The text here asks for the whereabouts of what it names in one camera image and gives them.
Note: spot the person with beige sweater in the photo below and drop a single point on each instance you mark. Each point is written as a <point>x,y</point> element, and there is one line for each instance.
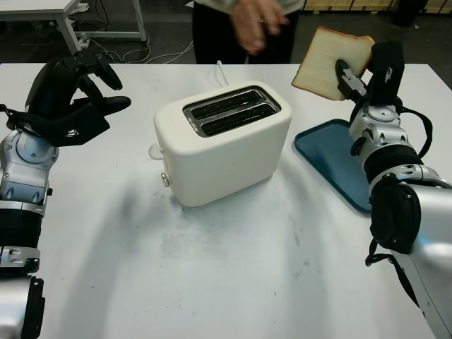
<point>219,39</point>

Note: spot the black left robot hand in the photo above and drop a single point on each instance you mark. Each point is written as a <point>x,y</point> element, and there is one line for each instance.
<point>47,90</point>

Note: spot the person bare hand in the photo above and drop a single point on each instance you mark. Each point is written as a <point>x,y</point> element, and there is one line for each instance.
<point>256,21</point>

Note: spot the slice of toast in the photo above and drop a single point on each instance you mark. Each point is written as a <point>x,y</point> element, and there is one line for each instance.
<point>321,67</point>

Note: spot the black bin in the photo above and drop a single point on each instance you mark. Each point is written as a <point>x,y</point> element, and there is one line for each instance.
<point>408,12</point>

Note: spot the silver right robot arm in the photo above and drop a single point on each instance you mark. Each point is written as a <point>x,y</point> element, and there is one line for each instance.
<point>434,212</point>

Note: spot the white desk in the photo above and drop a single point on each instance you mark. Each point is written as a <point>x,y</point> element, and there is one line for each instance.
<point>35,8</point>

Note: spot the teal plastic tray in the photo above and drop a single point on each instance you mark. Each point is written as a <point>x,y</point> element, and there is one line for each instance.
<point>328,155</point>

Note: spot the wooden crate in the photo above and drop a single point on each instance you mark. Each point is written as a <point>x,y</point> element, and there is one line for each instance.
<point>346,4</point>

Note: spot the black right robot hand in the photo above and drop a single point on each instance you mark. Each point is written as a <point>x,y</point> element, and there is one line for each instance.
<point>386,53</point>

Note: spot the cream two-slot toaster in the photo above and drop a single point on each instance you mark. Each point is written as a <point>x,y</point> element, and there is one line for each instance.
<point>226,162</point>

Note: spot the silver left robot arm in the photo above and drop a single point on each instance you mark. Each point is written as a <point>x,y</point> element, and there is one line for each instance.
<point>24,166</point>

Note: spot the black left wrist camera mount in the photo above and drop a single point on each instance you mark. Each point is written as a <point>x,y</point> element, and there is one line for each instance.
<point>77,129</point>

